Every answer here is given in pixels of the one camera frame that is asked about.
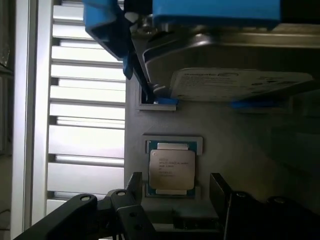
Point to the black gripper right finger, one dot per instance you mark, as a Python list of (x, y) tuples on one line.
[(250, 220)]

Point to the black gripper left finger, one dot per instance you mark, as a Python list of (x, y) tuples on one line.
[(125, 220)]

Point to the silver Intel CPU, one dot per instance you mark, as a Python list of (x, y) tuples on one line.
[(172, 170)]

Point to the grey parts rack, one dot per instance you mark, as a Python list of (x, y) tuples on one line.
[(250, 150)]

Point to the small blue rack clip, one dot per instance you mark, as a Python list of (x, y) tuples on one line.
[(252, 104), (167, 101)]

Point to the silver hard disk drive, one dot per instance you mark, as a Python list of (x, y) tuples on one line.
[(225, 57)]

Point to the aluminium frame profile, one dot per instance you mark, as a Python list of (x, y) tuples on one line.
[(35, 112)]

